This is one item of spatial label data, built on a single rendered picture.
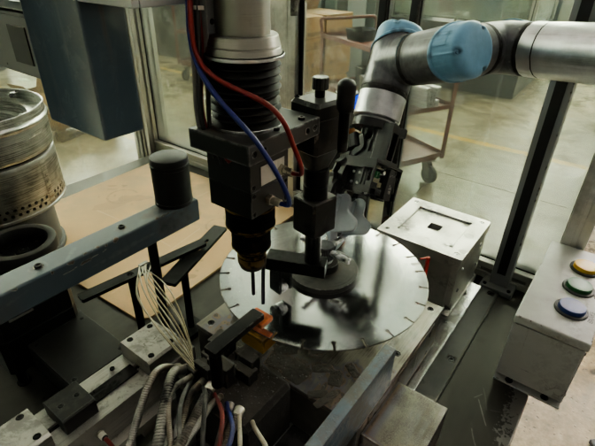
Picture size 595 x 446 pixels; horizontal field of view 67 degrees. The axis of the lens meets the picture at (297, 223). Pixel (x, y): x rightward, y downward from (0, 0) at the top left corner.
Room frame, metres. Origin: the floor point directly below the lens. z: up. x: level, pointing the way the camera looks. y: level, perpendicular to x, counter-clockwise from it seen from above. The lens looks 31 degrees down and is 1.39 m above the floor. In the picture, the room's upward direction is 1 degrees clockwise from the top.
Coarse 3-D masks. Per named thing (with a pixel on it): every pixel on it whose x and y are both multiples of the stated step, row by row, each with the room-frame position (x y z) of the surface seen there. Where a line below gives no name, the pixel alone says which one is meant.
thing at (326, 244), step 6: (300, 240) 0.61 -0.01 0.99; (324, 240) 0.59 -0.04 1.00; (336, 240) 0.60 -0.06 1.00; (342, 240) 0.61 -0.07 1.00; (324, 246) 0.58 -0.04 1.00; (330, 246) 0.58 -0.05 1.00; (324, 252) 0.57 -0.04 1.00; (330, 252) 0.57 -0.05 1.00; (336, 252) 0.57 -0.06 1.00; (330, 258) 0.57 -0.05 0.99; (336, 258) 0.56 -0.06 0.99; (342, 258) 0.55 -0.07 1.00; (348, 258) 0.55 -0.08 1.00; (348, 264) 0.55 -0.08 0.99
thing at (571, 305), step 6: (564, 300) 0.58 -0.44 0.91; (570, 300) 0.58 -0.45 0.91; (576, 300) 0.58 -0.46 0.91; (558, 306) 0.57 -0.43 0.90; (564, 306) 0.56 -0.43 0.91; (570, 306) 0.56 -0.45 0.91; (576, 306) 0.56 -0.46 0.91; (582, 306) 0.56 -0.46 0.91; (564, 312) 0.56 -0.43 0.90; (570, 312) 0.55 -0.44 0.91; (576, 312) 0.55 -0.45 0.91; (582, 312) 0.55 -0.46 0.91
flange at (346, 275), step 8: (336, 264) 0.57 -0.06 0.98; (344, 264) 0.59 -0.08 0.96; (352, 264) 0.59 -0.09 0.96; (328, 272) 0.56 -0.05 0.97; (336, 272) 0.57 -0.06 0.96; (344, 272) 0.57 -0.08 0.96; (352, 272) 0.57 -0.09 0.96; (296, 280) 0.55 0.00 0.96; (304, 280) 0.55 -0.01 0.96; (312, 280) 0.55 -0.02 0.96; (320, 280) 0.55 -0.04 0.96; (328, 280) 0.55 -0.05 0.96; (336, 280) 0.55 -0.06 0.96; (344, 280) 0.55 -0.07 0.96; (352, 280) 0.55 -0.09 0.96; (304, 288) 0.54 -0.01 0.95; (312, 288) 0.53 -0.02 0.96; (320, 288) 0.53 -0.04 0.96; (328, 288) 0.53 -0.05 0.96; (336, 288) 0.53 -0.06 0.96; (344, 288) 0.54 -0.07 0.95
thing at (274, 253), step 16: (320, 240) 0.50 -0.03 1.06; (272, 256) 0.52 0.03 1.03; (288, 256) 0.52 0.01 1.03; (304, 256) 0.52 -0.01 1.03; (320, 256) 0.50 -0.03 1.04; (272, 272) 0.51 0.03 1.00; (288, 272) 0.50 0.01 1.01; (304, 272) 0.50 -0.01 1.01; (320, 272) 0.49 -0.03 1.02; (272, 288) 0.51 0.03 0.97
